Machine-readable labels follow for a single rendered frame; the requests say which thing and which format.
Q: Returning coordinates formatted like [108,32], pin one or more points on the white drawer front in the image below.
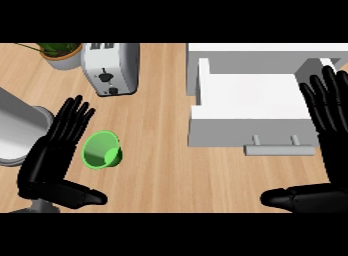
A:
[222,131]

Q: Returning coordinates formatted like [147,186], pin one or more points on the green cup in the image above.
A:
[99,150]

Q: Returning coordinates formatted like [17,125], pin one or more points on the green plant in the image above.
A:
[60,47]

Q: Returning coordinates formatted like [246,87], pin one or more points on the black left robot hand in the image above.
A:
[46,160]

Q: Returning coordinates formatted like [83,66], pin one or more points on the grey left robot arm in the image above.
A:
[40,207]

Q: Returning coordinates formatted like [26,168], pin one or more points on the grey plant pot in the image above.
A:
[64,61]

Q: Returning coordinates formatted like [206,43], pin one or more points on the silver toaster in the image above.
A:
[111,65]

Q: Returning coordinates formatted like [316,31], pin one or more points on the white open drawer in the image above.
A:
[251,95]

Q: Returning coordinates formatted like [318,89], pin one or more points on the grey cylindrical appliance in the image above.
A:
[9,123]

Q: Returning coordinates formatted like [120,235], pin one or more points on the white cabinet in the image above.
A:
[271,55]

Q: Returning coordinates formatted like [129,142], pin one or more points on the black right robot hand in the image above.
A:
[340,150]

